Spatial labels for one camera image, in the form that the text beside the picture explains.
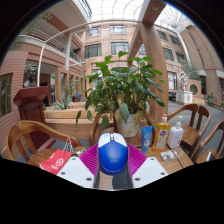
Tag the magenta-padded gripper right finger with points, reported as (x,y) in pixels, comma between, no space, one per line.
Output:
(148,170)

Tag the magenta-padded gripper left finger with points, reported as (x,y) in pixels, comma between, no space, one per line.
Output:
(75,170)

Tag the blue and white computer mouse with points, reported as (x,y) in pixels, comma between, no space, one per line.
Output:
(112,155)

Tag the red and white shopping bag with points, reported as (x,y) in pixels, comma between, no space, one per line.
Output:
(55,162)

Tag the clear blister pack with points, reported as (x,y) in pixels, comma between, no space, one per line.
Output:
(169,155)

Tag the blue tube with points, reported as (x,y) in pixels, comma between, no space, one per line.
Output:
(146,140)

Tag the yellow liquid bottle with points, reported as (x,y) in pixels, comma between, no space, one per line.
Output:
(161,135)

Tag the white pump bottle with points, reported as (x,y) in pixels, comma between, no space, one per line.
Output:
(175,136)

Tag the wooden armchair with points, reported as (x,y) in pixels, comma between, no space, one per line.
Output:
(220,128)
(190,133)
(36,126)
(95,130)

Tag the black notebook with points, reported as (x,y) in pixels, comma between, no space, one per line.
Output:
(211,156)

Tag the spiky green agave plant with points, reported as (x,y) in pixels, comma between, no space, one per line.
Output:
(61,104)

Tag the dark red wooden lectern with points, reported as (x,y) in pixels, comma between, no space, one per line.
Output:
(31,106)

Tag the green plant in white pot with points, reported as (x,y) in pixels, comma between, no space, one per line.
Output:
(123,90)

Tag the dark bust statue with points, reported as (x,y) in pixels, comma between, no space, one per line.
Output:
(30,78)

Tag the white statue on pedestal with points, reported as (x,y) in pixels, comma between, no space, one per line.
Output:
(184,93)

